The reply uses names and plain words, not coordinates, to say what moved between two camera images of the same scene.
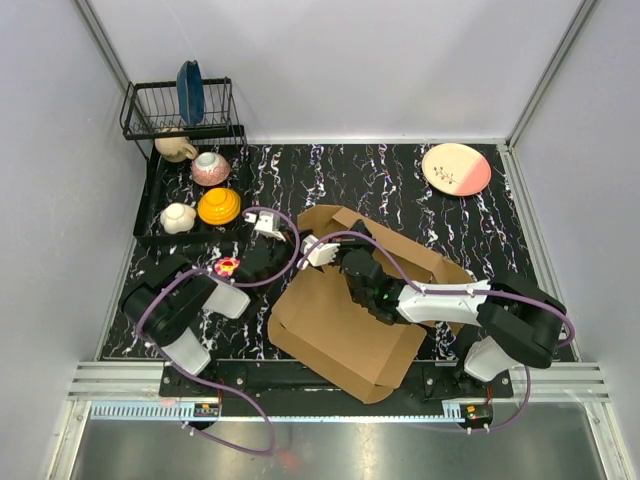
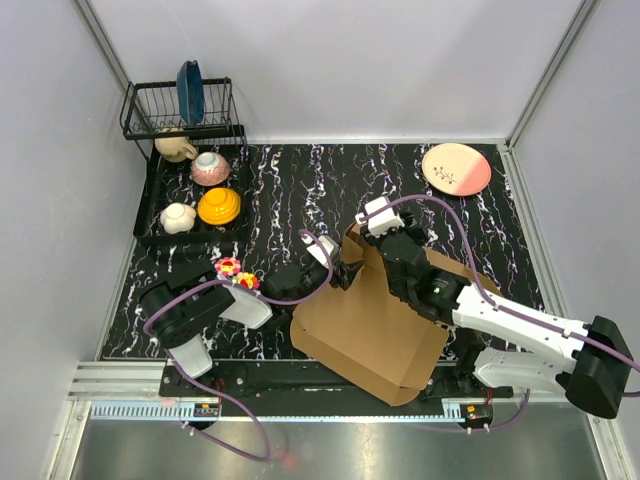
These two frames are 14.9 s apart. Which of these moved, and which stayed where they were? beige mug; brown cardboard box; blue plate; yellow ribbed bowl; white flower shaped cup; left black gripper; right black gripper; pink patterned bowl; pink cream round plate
Moved: right black gripper; left black gripper; brown cardboard box
Stayed: white flower shaped cup; yellow ribbed bowl; pink patterned bowl; pink cream round plate; beige mug; blue plate
